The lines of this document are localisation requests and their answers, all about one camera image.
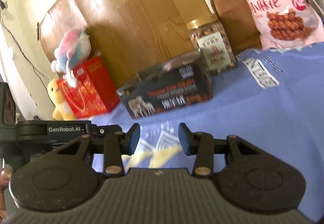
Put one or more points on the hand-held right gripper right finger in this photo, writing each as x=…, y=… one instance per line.
x=183, y=140

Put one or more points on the person's left hand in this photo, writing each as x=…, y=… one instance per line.
x=4, y=178

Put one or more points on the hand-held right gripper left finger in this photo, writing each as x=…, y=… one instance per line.
x=134, y=138

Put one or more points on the red gift bag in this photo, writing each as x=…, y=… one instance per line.
x=93, y=87

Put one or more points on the brown chair back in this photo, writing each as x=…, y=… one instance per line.
x=232, y=16

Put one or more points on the yellow plush toy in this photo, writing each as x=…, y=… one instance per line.
x=59, y=102

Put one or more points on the blue printed bedsheet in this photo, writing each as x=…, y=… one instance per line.
x=240, y=112

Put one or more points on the nut jar with gold lid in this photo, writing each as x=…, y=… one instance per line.
x=215, y=44

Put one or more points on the pink snack bag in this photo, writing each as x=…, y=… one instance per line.
x=278, y=11

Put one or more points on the black tape strip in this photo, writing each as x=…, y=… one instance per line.
x=38, y=30

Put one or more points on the pastel plush toy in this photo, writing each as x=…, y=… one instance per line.
x=73, y=46

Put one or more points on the wooden board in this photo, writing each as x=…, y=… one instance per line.
x=126, y=11

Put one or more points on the black box with animal print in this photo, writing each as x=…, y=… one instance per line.
x=164, y=92

